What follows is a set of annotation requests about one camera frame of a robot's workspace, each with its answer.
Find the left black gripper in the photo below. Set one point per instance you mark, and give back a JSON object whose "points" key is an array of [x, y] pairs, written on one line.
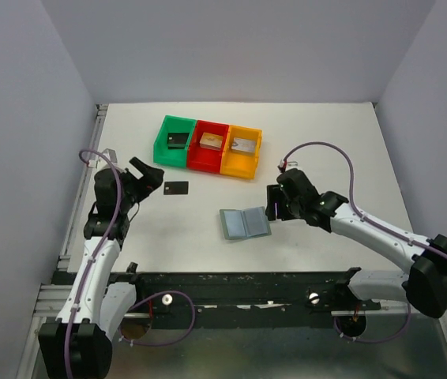
{"points": [[137, 181]]}

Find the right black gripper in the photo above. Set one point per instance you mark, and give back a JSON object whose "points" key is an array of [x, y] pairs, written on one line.
{"points": [[273, 203]]}

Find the sage green card holder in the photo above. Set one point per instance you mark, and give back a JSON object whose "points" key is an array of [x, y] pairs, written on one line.
{"points": [[244, 224]]}

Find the black credit card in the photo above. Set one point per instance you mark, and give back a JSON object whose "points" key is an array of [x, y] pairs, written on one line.
{"points": [[176, 188]]}

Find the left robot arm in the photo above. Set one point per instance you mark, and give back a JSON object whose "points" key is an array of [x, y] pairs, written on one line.
{"points": [[78, 343]]}

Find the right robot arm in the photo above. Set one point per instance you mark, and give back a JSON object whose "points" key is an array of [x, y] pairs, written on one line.
{"points": [[422, 261]]}

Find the black card stack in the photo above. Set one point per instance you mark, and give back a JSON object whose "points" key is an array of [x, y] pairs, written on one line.
{"points": [[177, 140]]}

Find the tan card stack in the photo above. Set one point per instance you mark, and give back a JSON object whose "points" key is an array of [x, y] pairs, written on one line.
{"points": [[211, 141]]}

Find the silver card stack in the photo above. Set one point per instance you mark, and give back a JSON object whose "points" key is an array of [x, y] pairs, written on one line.
{"points": [[244, 146]]}

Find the green plastic bin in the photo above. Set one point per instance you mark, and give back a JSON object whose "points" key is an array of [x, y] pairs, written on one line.
{"points": [[172, 157]]}

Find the red plastic bin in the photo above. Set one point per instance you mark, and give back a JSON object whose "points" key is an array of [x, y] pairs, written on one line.
{"points": [[202, 159]]}

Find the yellow plastic bin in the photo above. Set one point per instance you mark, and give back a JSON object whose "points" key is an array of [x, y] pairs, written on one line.
{"points": [[236, 164]]}

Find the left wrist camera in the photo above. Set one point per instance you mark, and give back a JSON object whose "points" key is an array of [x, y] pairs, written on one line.
{"points": [[101, 159]]}

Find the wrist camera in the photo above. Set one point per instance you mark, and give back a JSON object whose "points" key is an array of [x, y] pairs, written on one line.
{"points": [[285, 165], [101, 159]]}

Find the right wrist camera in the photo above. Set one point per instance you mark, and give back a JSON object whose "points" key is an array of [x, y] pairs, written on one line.
{"points": [[285, 165]]}

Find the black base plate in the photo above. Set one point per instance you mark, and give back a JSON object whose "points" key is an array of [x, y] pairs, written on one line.
{"points": [[231, 300]]}

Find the aluminium frame rail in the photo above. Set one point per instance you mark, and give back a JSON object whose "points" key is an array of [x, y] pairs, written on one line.
{"points": [[59, 181]]}

